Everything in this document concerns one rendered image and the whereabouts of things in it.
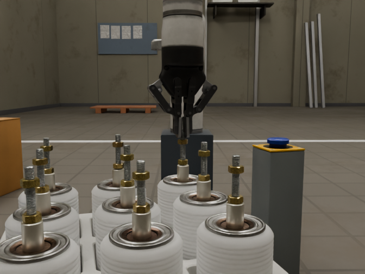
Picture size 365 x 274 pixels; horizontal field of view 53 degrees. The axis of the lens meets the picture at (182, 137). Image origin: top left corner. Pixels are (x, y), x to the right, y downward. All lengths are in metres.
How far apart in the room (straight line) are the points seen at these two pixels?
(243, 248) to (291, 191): 0.28
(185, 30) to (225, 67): 8.40
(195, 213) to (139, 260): 0.16
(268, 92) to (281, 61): 0.79
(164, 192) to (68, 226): 0.21
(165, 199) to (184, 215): 0.12
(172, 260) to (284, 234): 0.34
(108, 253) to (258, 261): 0.17
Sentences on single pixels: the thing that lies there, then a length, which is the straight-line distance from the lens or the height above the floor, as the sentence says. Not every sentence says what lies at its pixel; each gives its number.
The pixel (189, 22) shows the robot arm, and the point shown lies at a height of 0.53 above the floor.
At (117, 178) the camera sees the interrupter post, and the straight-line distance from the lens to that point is 0.66.
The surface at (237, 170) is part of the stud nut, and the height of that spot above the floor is 0.32.
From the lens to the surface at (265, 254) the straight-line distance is 0.46.
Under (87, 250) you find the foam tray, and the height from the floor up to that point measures 0.18.
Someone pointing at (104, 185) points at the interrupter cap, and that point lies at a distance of 0.66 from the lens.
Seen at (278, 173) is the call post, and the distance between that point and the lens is 0.68.
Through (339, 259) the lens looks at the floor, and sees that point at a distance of 1.05.
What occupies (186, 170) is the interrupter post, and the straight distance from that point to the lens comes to 0.68.
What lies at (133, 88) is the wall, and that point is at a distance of 9.00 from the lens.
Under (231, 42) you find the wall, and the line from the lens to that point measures 9.10.
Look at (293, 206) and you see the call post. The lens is 0.71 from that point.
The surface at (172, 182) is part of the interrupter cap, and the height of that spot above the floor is 0.25.
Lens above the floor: 0.42
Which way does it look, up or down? 7 degrees down
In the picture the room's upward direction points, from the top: straight up
